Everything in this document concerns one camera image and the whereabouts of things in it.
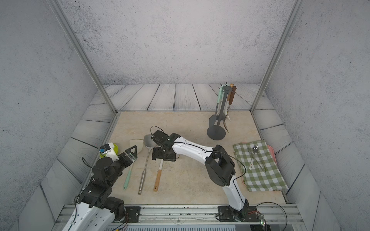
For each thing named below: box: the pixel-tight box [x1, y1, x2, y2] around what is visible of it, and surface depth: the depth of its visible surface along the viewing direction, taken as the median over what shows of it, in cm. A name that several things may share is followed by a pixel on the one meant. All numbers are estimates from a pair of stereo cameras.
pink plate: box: [266, 144, 278, 166], surface depth 97 cm
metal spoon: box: [252, 145, 267, 173], surface depth 96 cm
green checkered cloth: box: [232, 140, 290, 193], surface depth 90 cm
